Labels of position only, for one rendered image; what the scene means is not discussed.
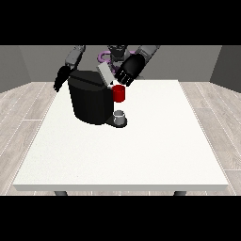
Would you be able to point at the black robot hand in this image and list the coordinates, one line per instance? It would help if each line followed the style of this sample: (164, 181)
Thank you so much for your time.
(130, 69)
(61, 77)

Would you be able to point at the pale grey machine lid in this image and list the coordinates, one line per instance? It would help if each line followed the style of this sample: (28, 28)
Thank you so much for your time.
(105, 72)

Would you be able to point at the red pod holder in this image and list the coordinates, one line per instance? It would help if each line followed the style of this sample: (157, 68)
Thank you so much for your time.
(118, 93)

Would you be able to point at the black coffee machine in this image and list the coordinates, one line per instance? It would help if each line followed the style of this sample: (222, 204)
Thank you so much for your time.
(90, 98)

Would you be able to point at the grey robot trunk purple rings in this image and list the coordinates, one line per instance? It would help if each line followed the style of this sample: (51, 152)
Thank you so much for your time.
(116, 55)

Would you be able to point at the small grey cup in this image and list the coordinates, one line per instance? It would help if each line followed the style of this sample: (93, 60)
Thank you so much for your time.
(119, 117)

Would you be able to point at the dark table leg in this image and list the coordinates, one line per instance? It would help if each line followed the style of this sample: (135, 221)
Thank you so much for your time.
(60, 193)
(180, 193)

